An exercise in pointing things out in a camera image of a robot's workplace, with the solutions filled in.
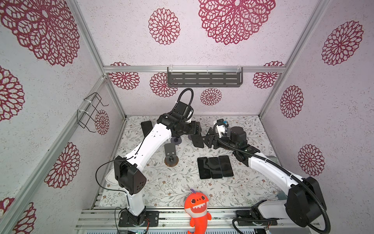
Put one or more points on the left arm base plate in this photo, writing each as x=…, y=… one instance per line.
x=145, y=219

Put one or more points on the black round stand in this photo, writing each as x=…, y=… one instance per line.
x=210, y=139

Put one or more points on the grey round stand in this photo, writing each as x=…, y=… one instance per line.
x=176, y=140

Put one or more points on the front wooden round stand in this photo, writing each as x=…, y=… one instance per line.
x=171, y=159

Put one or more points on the red shark plush toy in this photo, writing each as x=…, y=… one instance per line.
x=196, y=205

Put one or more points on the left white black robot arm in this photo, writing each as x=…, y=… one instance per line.
x=127, y=171

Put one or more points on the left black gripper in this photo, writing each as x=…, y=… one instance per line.
x=195, y=128

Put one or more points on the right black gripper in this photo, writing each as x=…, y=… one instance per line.
x=217, y=138

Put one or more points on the grey green square object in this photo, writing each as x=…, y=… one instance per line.
x=273, y=159

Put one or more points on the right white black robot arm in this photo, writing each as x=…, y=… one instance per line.
x=304, y=203

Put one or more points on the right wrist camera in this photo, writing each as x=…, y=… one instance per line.
x=223, y=130

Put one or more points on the phone on white stand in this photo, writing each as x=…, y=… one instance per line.
x=147, y=127

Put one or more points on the black wire wall rack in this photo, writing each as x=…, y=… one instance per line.
x=84, y=116

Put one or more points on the blue phone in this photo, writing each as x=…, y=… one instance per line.
x=226, y=166

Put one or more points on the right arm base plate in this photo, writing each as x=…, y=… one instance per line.
x=248, y=217

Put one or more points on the grey wall shelf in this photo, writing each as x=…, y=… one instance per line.
x=206, y=79

